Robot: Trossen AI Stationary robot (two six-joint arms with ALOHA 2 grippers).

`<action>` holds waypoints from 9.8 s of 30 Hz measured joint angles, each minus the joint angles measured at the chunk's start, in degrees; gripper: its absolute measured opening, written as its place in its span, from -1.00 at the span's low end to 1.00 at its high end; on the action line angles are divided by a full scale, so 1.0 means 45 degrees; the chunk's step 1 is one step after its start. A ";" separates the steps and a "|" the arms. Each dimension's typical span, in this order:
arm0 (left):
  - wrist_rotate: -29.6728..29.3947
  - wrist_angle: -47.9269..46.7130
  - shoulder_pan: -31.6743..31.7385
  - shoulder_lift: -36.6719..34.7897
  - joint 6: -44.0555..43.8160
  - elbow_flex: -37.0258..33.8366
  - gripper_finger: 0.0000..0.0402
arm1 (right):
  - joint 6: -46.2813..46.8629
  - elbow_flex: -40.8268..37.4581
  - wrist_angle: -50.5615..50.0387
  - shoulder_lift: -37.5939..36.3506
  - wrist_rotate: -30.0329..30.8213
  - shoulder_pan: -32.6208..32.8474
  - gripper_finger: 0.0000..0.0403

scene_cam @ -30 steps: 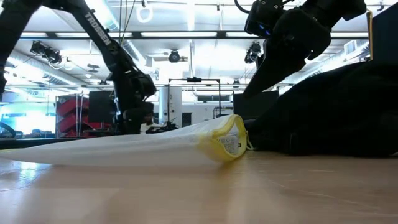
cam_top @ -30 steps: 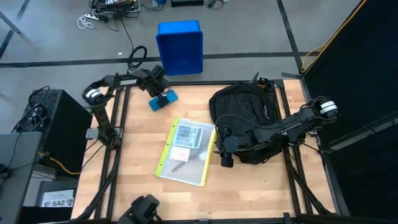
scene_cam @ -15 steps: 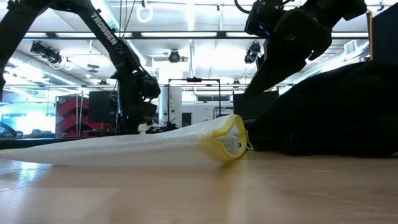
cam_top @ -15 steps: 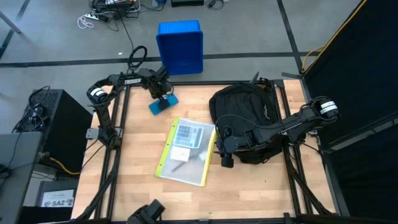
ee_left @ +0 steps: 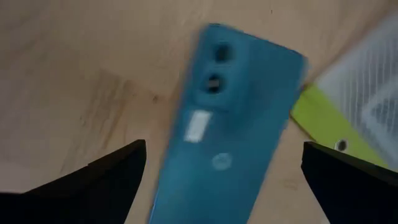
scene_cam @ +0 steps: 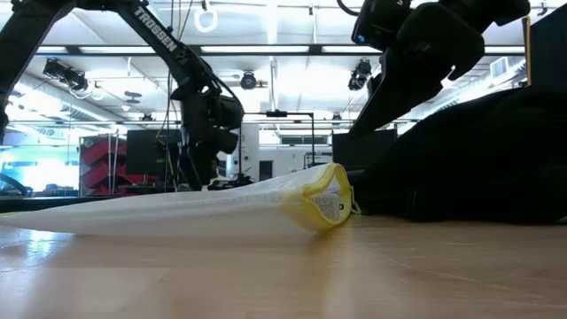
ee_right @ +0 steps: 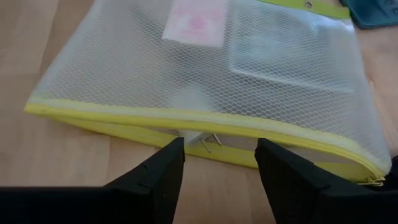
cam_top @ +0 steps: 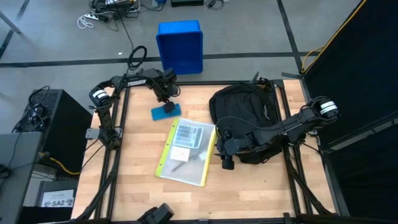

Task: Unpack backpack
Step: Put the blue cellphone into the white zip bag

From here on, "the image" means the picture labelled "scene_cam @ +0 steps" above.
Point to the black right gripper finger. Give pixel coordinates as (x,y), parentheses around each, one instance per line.
(374,88)
(425,49)

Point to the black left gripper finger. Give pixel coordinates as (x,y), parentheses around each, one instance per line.
(227,141)
(201,161)

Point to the white mesh pouch yellow trim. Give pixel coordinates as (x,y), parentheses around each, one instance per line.
(177,212)

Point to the white charger cube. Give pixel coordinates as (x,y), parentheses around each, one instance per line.
(327,206)

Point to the black backpack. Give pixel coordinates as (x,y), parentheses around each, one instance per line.
(487,159)

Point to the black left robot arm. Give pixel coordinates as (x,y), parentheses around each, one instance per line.
(155,37)

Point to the black square screen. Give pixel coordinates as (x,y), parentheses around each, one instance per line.
(146,153)

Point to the round black hanging object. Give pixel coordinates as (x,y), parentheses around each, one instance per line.
(248,81)

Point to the black partition panel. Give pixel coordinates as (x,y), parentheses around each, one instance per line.
(363,148)

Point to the black curtain panel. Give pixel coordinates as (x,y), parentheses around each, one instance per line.
(549,49)

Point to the red storage bins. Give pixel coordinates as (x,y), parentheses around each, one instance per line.
(99,159)

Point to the black hanging spotlight pair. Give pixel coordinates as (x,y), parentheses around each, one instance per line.
(66,75)

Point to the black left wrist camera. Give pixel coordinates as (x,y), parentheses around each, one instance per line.
(229,111)

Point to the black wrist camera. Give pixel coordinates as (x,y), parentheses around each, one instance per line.
(229,111)
(381,22)

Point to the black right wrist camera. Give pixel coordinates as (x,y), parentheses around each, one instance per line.
(381,22)

